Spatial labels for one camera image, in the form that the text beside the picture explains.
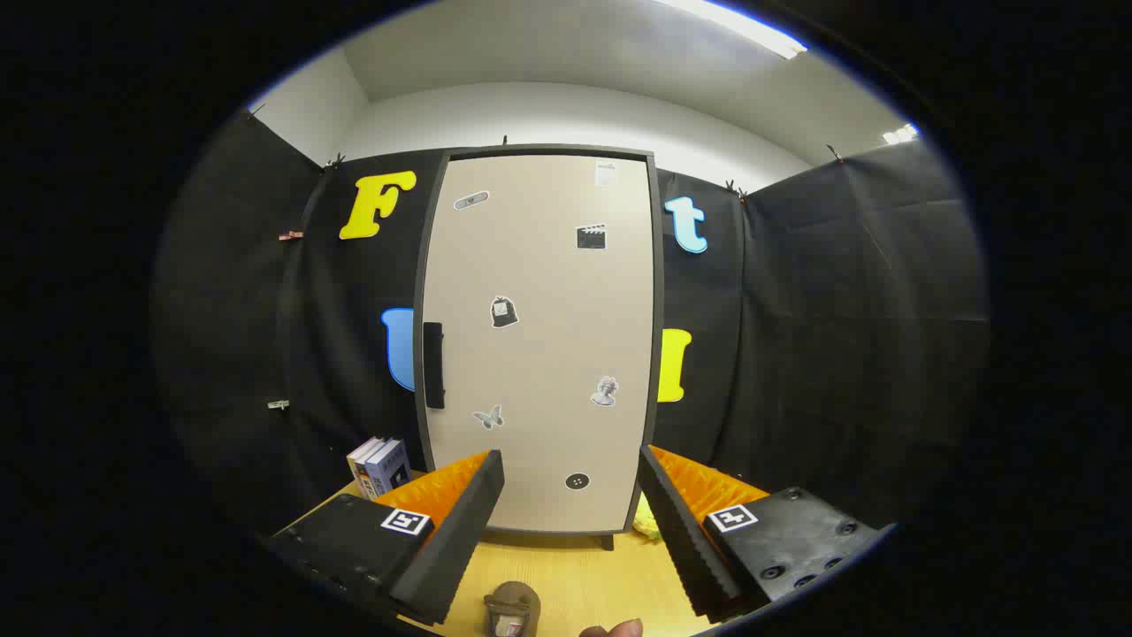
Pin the dark grey shoe cabinet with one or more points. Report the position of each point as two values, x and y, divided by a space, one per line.
548 149

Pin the blue book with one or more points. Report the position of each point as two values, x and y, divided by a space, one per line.
387 464

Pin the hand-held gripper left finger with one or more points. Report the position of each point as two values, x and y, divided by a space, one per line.
460 540

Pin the white book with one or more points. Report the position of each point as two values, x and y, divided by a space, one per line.
361 460

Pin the yellow toy fruit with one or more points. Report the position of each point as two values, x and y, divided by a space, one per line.
646 526

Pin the black backdrop cloth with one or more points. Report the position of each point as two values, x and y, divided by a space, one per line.
796 354

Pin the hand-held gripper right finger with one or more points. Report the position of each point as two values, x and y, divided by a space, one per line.
685 540

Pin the brown fuzzy shoe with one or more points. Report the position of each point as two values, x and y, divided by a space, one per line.
513 597

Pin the ceiling light panel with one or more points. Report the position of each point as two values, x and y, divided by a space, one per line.
734 22

